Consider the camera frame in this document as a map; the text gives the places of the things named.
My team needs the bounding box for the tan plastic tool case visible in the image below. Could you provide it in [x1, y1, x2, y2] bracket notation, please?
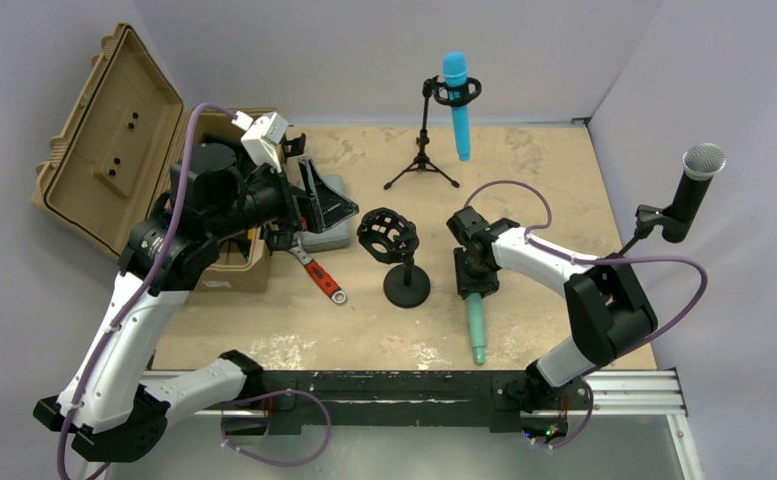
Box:
[30, 23, 290, 294]

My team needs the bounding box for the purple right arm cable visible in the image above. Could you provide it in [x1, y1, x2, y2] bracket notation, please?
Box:
[463, 179, 709, 452]

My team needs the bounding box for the green microphone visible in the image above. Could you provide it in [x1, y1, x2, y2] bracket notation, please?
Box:
[465, 293, 487, 366]

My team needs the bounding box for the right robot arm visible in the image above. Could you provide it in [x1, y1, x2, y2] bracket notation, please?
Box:
[446, 207, 658, 407]

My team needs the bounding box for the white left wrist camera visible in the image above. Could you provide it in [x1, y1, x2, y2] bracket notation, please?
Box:
[238, 111, 289, 173]

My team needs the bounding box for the black round-base shock-mount stand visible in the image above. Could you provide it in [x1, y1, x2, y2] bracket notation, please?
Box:
[356, 207, 431, 309]

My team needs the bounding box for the blue microphone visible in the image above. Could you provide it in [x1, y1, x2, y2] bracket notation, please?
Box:
[442, 52, 471, 161]

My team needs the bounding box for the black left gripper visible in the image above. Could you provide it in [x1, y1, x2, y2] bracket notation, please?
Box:
[206, 156, 357, 241]

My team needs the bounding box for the black tripod microphone stand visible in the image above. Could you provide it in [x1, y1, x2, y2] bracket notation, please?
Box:
[383, 75, 483, 191]

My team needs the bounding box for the black silver-head microphone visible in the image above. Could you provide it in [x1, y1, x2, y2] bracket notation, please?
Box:
[662, 143, 726, 243]

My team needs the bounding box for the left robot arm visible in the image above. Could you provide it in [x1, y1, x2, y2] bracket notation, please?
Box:
[33, 144, 359, 463]

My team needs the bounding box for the black mounting base rail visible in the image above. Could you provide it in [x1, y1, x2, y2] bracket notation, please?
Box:
[225, 370, 590, 435]

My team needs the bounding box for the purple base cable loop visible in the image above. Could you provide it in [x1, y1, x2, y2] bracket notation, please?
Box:
[219, 388, 333, 469]

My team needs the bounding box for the aluminium frame rail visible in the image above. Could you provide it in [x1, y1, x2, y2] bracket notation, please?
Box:
[96, 369, 691, 419]

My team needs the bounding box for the red adjustable wrench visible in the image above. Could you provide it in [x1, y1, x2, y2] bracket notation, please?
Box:
[288, 238, 347, 305]

